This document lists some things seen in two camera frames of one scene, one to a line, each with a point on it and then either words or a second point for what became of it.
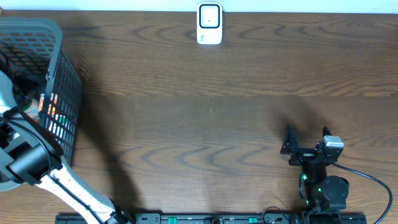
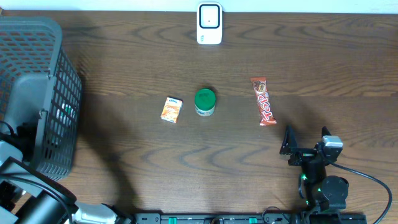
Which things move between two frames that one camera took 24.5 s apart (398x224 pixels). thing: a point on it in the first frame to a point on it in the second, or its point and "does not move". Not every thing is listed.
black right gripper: x=303 y=154 does not move
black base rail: x=211 y=219 does not move
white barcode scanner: x=209 y=23 does not move
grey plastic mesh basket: x=48 y=89 does not move
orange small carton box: x=41 y=102 to x=171 y=109
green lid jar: x=30 y=106 to x=204 y=102
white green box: x=61 y=127 to x=66 y=114
